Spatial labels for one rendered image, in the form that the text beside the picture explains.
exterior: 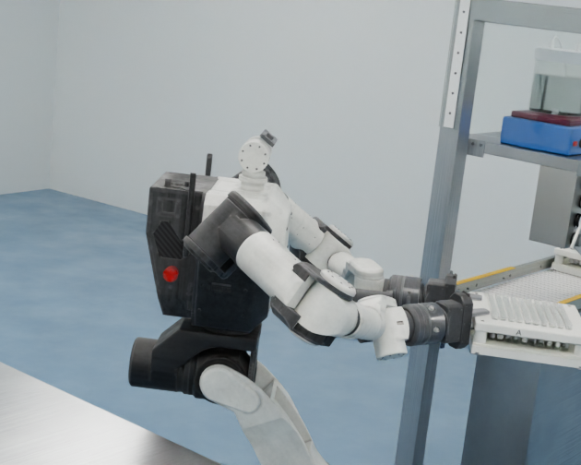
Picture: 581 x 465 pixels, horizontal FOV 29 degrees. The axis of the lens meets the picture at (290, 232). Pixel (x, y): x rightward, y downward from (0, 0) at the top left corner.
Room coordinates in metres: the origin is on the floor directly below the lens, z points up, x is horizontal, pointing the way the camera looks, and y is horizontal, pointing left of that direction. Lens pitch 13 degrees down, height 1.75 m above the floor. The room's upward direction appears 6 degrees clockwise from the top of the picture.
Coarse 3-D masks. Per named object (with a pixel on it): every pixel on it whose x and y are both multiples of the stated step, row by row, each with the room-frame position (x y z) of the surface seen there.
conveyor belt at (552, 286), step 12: (528, 276) 3.36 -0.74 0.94; (540, 276) 3.38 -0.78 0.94; (552, 276) 3.39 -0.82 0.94; (564, 276) 3.41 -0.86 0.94; (576, 276) 3.43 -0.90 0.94; (492, 288) 3.17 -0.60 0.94; (504, 288) 3.18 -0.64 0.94; (516, 288) 3.20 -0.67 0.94; (528, 288) 3.21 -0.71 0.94; (540, 288) 3.23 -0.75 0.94; (552, 288) 3.24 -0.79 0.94; (564, 288) 3.26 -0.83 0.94; (576, 288) 3.27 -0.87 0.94; (540, 300) 3.09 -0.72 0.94; (552, 300) 3.10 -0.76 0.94
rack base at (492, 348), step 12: (480, 348) 2.30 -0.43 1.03; (492, 348) 2.30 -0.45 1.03; (504, 348) 2.29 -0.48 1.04; (516, 348) 2.30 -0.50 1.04; (528, 348) 2.31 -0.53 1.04; (540, 348) 2.32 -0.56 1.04; (552, 348) 2.33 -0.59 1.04; (528, 360) 2.29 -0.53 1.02; (540, 360) 2.29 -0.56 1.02; (552, 360) 2.29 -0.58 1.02; (564, 360) 2.29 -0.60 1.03; (576, 360) 2.28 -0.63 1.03
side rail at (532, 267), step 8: (552, 256) 3.51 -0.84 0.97; (528, 264) 3.37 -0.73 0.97; (536, 264) 3.40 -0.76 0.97; (544, 264) 3.45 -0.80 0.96; (504, 272) 3.24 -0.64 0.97; (512, 272) 3.28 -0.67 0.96; (520, 272) 3.32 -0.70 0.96; (528, 272) 3.37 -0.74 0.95; (472, 280) 3.09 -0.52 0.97; (480, 280) 3.13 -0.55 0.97; (488, 280) 3.17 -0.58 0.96; (496, 280) 3.21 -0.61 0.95; (504, 280) 3.25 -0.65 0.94; (456, 288) 3.03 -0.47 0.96; (464, 288) 3.06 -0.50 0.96; (472, 288) 3.10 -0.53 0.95
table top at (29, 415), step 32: (0, 384) 2.13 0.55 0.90; (32, 384) 2.15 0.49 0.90; (0, 416) 1.98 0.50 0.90; (32, 416) 1.99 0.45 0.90; (64, 416) 2.01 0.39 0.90; (96, 416) 2.02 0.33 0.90; (0, 448) 1.84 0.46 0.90; (32, 448) 1.85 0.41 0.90; (64, 448) 1.86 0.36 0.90; (96, 448) 1.88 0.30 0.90; (128, 448) 1.89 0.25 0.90; (160, 448) 1.91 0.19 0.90
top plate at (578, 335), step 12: (516, 300) 2.51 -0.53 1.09; (576, 312) 2.47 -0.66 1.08; (480, 324) 2.30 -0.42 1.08; (492, 324) 2.30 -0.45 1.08; (504, 324) 2.31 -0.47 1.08; (516, 324) 2.32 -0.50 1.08; (540, 324) 2.34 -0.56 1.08; (576, 324) 2.37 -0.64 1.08; (516, 336) 2.29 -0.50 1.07; (528, 336) 2.29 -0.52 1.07; (540, 336) 2.29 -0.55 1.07; (552, 336) 2.29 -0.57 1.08; (564, 336) 2.29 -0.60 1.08; (576, 336) 2.28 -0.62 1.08
